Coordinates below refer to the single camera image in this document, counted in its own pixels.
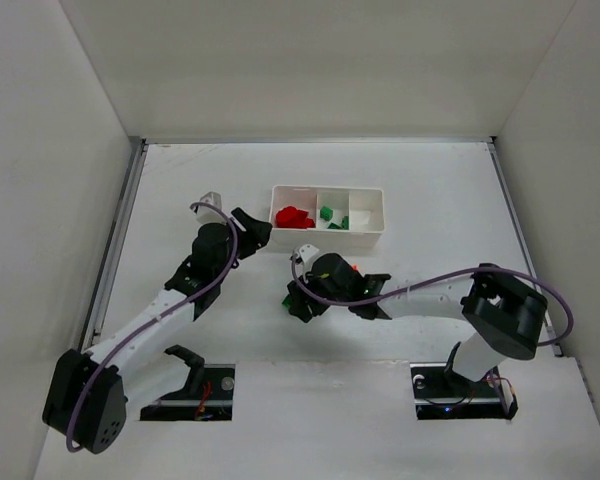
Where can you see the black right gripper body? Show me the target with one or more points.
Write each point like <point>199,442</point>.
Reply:
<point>300,302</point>

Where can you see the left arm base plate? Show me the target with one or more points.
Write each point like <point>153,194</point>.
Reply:
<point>206,399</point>

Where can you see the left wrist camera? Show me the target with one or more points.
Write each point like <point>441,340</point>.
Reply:
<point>209,208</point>

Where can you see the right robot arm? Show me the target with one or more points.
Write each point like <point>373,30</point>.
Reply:
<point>505,312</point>

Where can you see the red arched duplo brick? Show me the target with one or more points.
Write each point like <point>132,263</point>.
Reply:
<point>302,220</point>

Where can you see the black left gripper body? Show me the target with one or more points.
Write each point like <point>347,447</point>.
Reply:
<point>247,233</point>

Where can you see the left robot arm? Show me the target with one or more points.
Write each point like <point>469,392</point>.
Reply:
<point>86,400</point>

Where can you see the red printed duplo brick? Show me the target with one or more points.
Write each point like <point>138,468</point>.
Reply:
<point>286,217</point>

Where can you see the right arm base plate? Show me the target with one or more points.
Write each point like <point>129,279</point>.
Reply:
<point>439,395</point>

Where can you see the white divided plastic container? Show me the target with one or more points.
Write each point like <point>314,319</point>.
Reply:
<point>363,206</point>

